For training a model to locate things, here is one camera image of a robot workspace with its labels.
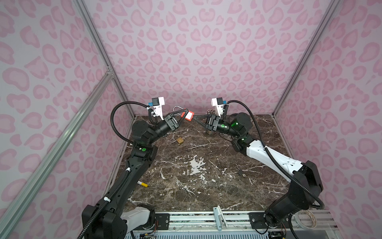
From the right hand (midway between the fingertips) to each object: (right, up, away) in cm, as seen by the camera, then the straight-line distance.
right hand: (196, 120), depth 61 cm
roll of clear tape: (+57, -48, +11) cm, 75 cm away
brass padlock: (-11, -12, +43) cm, 46 cm away
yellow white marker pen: (-31, -35, +25) cm, 53 cm away
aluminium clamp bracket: (+12, -47, +12) cm, 50 cm away
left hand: (-3, +4, -2) cm, 5 cm away
